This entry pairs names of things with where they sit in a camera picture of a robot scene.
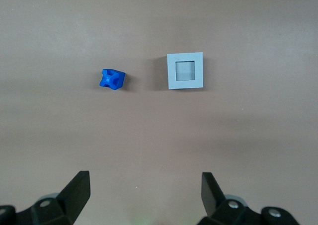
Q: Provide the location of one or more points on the blue plastic insert part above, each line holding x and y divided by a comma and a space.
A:
111, 79

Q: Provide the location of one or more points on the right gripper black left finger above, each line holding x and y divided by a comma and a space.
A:
67, 205

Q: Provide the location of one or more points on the gray square base block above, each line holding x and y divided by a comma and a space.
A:
171, 71

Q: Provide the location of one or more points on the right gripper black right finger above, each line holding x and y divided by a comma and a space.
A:
223, 212

